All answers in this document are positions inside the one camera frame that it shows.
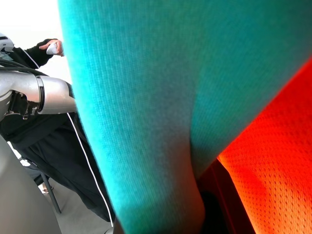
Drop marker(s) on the person's bare hand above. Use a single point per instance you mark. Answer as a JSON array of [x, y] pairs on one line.
[[60, 48]]

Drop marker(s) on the person in black clothes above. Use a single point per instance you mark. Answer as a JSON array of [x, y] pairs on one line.
[[58, 148]]

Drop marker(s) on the white headset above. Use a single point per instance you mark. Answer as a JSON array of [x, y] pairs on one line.
[[5, 43]]

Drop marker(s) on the teal knit cloth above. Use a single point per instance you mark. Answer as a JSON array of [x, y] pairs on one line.
[[151, 102]]

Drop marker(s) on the black chair leg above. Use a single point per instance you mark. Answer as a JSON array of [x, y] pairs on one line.
[[52, 195]]

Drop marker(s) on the white handheld controller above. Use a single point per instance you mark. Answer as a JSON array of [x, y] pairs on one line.
[[51, 49]]

